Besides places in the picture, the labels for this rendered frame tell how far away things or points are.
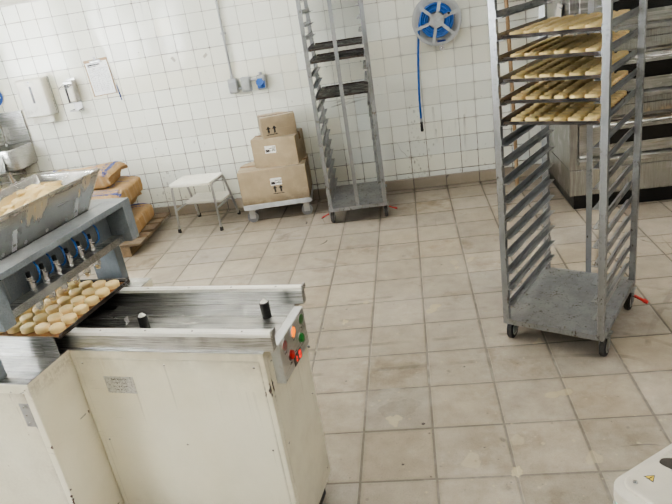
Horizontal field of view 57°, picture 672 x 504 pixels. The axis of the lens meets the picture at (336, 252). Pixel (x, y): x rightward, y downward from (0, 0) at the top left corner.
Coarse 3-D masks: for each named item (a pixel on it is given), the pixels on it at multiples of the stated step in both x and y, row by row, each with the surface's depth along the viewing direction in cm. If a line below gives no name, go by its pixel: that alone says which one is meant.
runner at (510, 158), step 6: (546, 126) 321; (540, 132) 315; (546, 132) 321; (534, 138) 309; (540, 138) 312; (522, 144) 296; (528, 144) 303; (534, 144) 303; (516, 150) 291; (522, 150) 296; (510, 156) 286; (516, 156) 289; (504, 162) 281; (510, 162) 281
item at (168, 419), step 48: (96, 384) 203; (144, 384) 198; (192, 384) 192; (240, 384) 187; (288, 384) 198; (144, 432) 207; (192, 432) 201; (240, 432) 195; (288, 432) 197; (144, 480) 217; (192, 480) 211; (240, 480) 204; (288, 480) 199
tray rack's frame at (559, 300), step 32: (640, 0) 275; (640, 32) 280; (640, 64) 285; (640, 96) 291; (640, 128) 296; (544, 160) 330; (640, 160) 304; (544, 192) 337; (544, 224) 344; (544, 256) 352; (544, 288) 333; (576, 288) 328; (608, 288) 323; (512, 320) 309; (544, 320) 304; (576, 320) 300; (608, 320) 295
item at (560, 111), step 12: (612, 96) 283; (624, 96) 289; (528, 108) 286; (540, 108) 282; (552, 108) 283; (564, 108) 280; (576, 108) 272; (588, 108) 268; (600, 108) 265; (516, 120) 271; (528, 120) 268; (540, 120) 265; (552, 120) 266; (564, 120) 260; (576, 120) 256; (588, 120) 253
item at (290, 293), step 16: (128, 288) 224; (144, 288) 222; (160, 288) 220; (176, 288) 218; (192, 288) 216; (208, 288) 214; (224, 288) 212; (240, 288) 210; (256, 288) 208; (272, 288) 206; (288, 288) 204; (112, 304) 227; (128, 304) 225; (144, 304) 223; (160, 304) 222; (176, 304) 220; (192, 304) 218; (208, 304) 216
